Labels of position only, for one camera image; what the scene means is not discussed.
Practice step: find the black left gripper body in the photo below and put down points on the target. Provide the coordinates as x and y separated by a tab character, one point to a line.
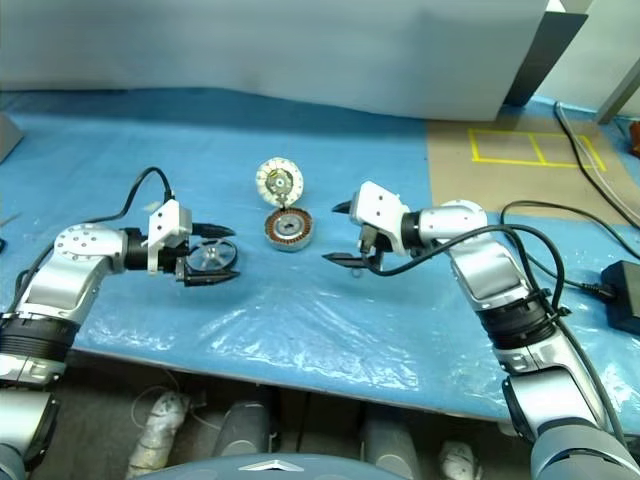
181	267

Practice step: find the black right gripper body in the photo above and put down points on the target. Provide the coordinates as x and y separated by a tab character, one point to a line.
370	243

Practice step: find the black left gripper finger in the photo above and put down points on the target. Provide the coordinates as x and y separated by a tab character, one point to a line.
212	231
210	278

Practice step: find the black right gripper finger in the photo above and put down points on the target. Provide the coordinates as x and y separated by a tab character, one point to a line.
346	207
350	260

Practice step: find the round metal bowl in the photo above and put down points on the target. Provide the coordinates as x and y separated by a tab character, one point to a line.
212	255

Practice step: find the motor stator with copper windings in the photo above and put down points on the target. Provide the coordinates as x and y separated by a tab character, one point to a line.
290	230

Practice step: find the white round motor rotor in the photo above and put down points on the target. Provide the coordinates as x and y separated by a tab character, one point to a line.
279	180

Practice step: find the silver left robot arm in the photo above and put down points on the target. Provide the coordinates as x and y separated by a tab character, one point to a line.
75	260

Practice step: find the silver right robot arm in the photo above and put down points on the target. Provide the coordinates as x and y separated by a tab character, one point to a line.
490	270

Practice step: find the blue plastic table sheet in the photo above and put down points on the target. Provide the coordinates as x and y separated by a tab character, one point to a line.
250	300

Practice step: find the brown cardboard sheet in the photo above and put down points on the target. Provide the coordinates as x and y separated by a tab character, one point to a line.
500	185

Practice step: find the grey rounded robot leg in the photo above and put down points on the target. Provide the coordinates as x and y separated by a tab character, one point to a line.
392	447
245	430

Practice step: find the white wrapped robot foot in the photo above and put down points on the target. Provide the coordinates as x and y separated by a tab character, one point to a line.
157	430
460	460

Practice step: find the white foam board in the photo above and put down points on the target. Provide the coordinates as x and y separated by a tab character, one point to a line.
275	45

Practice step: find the blue-grey robot torso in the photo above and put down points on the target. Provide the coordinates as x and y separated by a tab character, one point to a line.
280	467

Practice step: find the grey metal box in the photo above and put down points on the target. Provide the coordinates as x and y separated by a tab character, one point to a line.
7	137

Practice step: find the dark grey panel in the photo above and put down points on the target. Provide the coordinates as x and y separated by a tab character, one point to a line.
547	55

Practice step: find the black power adapter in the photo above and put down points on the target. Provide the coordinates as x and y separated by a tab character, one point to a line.
624	295

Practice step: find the reddish brown object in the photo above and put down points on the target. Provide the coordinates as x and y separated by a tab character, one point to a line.
634	140

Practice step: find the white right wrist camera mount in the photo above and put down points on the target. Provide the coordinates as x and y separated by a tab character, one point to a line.
380	205

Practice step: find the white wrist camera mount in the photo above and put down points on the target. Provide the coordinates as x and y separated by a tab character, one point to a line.
380	205
165	220

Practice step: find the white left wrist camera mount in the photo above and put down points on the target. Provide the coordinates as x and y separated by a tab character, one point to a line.
165	220

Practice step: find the grey metal post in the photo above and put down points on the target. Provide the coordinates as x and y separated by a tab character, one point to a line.
622	80

